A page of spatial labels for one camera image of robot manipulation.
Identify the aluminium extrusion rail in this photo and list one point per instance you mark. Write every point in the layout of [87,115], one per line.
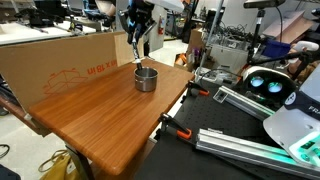
[254,153]
[245,104]

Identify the little silver metal pot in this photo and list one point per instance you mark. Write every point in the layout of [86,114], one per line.
[146,79]

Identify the black perforated breadboard table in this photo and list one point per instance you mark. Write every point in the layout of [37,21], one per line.
[174,158]

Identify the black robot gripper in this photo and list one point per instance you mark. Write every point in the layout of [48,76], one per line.
[136,17]

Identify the blue plastic bin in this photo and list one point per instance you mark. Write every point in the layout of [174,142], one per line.
[275,49]

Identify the white VR headset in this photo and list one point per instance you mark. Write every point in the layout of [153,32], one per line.
[268,87]

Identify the far aluminium extrusion rail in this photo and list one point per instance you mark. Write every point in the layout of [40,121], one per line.
[245,104]

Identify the red fire extinguisher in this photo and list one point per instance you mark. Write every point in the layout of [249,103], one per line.
[161,25]

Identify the large brown cardboard panel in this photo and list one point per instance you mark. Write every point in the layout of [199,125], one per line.
[40,69]

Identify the black marker with white cap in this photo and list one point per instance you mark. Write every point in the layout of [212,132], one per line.
[136,54]

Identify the orange black clamp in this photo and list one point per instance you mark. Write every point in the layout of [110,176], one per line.
[192,85]
[169,121]

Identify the near orange black clamp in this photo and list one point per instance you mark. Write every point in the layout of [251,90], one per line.
[169,121]

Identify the far orange black clamp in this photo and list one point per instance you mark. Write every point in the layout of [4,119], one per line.
[192,85]

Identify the near aluminium extrusion rail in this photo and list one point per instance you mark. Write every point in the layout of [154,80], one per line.
[254,153]

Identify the yellow bag on floor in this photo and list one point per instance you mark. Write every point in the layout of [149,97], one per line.
[59,167]

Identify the black camera on tripod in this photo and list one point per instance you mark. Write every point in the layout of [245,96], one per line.
[261,5]

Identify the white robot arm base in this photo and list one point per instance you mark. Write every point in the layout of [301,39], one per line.
[296,125]

